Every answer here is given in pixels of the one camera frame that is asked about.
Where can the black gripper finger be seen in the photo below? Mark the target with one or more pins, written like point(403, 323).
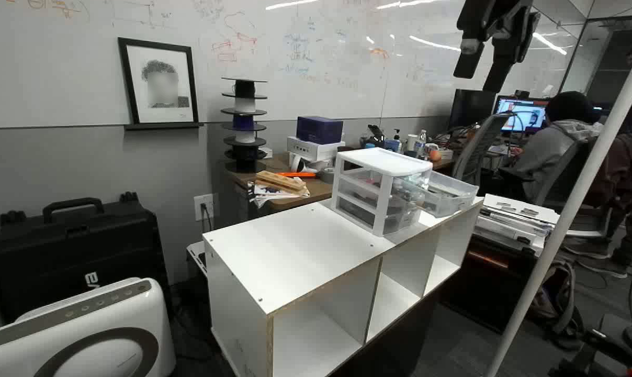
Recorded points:
point(467, 55)
point(501, 66)

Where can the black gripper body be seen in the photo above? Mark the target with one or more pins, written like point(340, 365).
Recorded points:
point(501, 17)

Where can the translucent plastic drawer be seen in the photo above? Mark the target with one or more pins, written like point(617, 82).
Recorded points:
point(453, 191)

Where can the white plastic drawer unit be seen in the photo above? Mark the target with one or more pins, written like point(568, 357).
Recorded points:
point(380, 182)

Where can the computer monitor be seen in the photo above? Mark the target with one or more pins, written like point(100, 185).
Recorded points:
point(522, 117)

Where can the gray mesh office chair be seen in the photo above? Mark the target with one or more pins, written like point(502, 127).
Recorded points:
point(477, 148)

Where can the person in gray hoodie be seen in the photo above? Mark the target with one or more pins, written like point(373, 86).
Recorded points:
point(548, 154)

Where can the white pole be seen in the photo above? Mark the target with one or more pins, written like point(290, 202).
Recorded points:
point(573, 202)

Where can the purple box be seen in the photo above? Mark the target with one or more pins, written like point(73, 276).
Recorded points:
point(319, 128)

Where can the dark maroon office chair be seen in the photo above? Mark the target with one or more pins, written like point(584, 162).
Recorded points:
point(625, 182)

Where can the white cardboard box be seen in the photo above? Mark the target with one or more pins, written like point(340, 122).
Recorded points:
point(314, 149)

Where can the wooden desk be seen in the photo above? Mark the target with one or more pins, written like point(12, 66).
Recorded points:
point(316, 189)

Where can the orange tool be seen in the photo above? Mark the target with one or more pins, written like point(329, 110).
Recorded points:
point(298, 174)

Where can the black storage cabinet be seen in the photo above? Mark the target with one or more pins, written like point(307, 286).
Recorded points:
point(489, 279)

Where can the light wood block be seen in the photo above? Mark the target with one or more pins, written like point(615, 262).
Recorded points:
point(280, 182)

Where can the stack of filament spools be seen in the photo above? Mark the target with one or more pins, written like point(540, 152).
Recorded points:
point(244, 140)

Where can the crumpled white paper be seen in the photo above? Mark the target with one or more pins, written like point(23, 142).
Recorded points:
point(263, 198)

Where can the white shelf unit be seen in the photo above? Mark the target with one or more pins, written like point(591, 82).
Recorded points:
point(295, 252)

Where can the black framed picture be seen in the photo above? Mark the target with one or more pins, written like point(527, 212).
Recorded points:
point(160, 85)

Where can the black hard carrying case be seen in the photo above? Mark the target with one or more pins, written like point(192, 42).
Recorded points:
point(71, 259)

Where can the white air purifier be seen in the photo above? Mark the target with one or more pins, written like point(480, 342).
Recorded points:
point(87, 337)

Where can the white wall outlet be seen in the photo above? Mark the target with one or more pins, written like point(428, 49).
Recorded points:
point(204, 208)

